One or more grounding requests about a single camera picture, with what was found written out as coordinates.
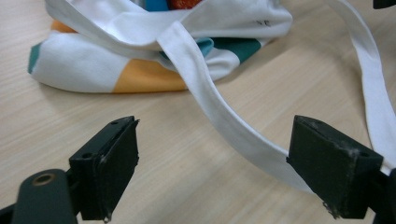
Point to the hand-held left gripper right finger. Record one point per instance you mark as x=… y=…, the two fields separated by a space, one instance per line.
x=327 y=169

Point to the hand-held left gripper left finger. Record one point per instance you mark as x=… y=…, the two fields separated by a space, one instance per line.
x=115 y=174

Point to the white tote bag coloured patches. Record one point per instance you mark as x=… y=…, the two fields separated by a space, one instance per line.
x=93 y=71

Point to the red orange textured item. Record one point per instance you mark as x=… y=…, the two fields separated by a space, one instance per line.
x=183 y=3

